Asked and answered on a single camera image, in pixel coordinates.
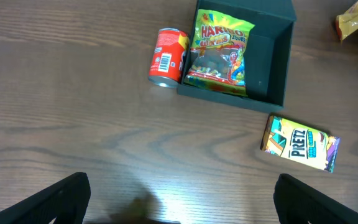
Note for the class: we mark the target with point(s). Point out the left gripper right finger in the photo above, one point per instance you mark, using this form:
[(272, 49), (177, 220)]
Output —
[(297, 202)]

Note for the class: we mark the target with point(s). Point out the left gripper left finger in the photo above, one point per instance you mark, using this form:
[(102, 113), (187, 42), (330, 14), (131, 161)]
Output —
[(63, 202)]

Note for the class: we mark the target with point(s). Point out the Pretz snack box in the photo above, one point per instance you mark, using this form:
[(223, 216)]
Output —
[(300, 143)]

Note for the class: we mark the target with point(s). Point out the black gift box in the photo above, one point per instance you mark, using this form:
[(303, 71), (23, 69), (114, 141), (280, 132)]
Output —
[(266, 57)]

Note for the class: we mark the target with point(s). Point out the Haribo gummy bag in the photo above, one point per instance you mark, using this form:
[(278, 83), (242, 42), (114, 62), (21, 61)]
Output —
[(217, 53)]

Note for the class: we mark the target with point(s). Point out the red snack can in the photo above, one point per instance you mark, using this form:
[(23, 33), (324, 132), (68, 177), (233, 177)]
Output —
[(169, 57)]

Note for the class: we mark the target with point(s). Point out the yellow candy wrapper packet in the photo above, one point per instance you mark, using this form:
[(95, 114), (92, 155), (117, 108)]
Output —
[(347, 23)]

